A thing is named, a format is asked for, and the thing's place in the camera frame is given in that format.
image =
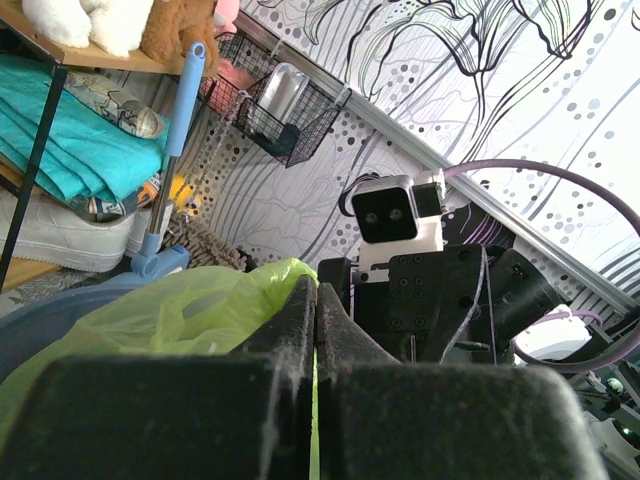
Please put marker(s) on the yellow plush toy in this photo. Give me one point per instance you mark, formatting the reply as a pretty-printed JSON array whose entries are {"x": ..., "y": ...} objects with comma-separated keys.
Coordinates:
[{"x": 185, "y": 197}]

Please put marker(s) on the blue plastic trash bin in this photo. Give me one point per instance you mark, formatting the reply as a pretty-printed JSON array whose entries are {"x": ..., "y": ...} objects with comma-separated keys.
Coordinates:
[{"x": 31, "y": 328}]

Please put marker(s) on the beige chenille mop head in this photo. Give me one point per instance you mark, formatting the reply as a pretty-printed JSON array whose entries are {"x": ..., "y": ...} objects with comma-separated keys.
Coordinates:
[{"x": 204, "y": 247}]

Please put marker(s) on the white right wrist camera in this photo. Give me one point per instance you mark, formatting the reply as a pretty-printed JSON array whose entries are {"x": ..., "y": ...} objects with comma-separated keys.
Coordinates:
[{"x": 396, "y": 215}]

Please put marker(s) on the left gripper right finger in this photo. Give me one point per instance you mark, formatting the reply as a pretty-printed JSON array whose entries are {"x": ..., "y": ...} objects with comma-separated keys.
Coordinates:
[{"x": 382, "y": 419}]

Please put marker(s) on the blue floor mop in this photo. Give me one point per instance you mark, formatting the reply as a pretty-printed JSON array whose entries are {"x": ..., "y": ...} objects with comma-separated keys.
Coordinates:
[{"x": 150, "y": 263}]

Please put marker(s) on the silver foil bag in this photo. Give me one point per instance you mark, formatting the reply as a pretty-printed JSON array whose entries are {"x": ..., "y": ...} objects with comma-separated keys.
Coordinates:
[{"x": 283, "y": 90}]

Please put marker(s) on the green plastic trash bag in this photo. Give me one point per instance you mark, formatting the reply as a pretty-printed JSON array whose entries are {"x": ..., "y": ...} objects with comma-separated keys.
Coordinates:
[{"x": 205, "y": 311}]

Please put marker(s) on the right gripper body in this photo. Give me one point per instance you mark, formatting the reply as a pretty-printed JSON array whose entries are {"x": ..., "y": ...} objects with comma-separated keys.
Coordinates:
[{"x": 423, "y": 307}]

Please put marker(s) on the brown teddy bear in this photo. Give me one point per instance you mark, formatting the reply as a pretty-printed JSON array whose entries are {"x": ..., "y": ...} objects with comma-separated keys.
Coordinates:
[{"x": 173, "y": 26}]

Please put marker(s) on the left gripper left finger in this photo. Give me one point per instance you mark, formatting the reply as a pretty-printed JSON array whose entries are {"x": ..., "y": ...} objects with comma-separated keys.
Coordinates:
[{"x": 243, "y": 415}]

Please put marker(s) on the pink plush toy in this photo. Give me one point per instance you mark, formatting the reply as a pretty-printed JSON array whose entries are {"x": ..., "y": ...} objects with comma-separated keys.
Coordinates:
[{"x": 225, "y": 14}]

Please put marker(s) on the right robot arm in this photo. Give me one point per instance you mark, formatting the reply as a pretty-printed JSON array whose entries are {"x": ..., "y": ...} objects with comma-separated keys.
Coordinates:
[{"x": 530, "y": 319}]

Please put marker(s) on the patterned folded garment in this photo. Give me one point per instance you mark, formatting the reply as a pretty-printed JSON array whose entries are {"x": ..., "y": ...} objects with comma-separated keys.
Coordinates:
[{"x": 122, "y": 109}]

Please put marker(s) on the white plush dog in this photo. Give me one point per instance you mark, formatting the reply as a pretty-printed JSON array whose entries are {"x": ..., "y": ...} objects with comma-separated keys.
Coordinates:
[{"x": 116, "y": 26}]

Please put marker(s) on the teal folded cloth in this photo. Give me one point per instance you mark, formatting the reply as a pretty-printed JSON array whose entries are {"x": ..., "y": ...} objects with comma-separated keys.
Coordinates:
[{"x": 85, "y": 155}]

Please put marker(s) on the black wire basket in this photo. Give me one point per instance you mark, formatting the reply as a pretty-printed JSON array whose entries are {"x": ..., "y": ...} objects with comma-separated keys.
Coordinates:
[{"x": 243, "y": 72}]

